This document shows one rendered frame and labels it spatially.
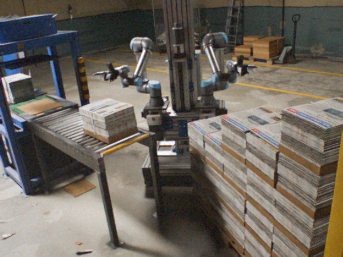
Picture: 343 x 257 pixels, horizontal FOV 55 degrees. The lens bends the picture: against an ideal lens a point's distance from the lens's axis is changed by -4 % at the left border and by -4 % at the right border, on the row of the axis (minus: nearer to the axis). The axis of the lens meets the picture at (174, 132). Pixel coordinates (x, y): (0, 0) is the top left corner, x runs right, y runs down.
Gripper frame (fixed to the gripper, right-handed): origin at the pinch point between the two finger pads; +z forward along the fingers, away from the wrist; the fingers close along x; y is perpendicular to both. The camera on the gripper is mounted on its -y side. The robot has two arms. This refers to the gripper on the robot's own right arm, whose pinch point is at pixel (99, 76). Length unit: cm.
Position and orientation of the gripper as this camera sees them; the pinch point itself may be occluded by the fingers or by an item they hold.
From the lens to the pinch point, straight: 288.6
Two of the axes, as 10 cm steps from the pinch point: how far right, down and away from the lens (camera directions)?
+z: -5.5, 3.7, -7.5
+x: -8.3, -2.8, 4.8
